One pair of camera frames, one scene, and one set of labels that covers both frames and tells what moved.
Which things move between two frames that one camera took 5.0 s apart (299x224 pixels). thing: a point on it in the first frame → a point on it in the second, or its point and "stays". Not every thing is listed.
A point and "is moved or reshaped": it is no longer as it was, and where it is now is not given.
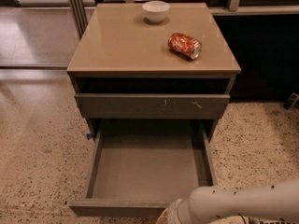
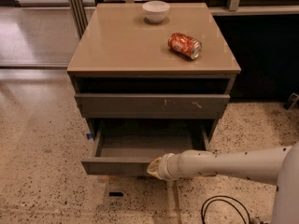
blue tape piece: [89, 136] stays
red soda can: [185, 45] stays
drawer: [139, 167] is moved or reshaped
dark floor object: [291, 100] stays
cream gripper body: [171, 213] → [167, 167]
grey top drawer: [150, 105] stays
